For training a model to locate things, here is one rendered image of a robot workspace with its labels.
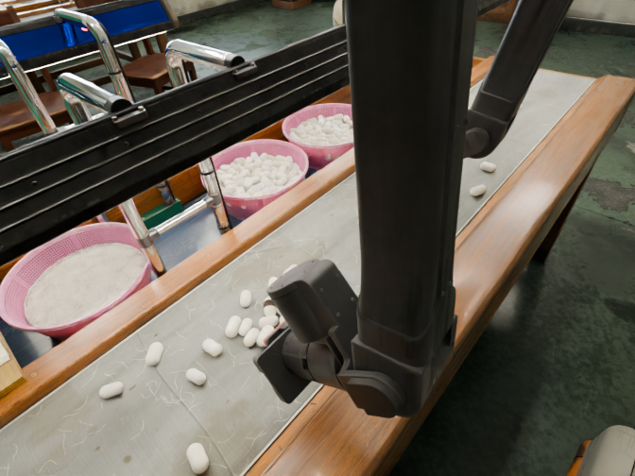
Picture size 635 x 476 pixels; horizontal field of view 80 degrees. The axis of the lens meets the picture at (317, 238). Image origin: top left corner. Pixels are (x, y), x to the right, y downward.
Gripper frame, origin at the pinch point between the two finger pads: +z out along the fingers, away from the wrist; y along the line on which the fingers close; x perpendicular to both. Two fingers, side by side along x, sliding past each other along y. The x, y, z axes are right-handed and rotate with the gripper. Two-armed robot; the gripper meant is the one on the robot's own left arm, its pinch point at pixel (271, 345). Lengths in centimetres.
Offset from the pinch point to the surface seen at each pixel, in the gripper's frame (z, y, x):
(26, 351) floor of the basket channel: 40, 26, -17
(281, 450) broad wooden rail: -3.1, 7.5, 9.6
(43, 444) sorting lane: 17.4, 27.6, -5.5
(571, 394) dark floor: 21, -77, 90
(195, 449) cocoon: 3.2, 14.4, 4.2
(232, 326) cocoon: 11.2, 0.0, -2.8
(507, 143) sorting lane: 5, -84, 5
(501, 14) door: 162, -484, -45
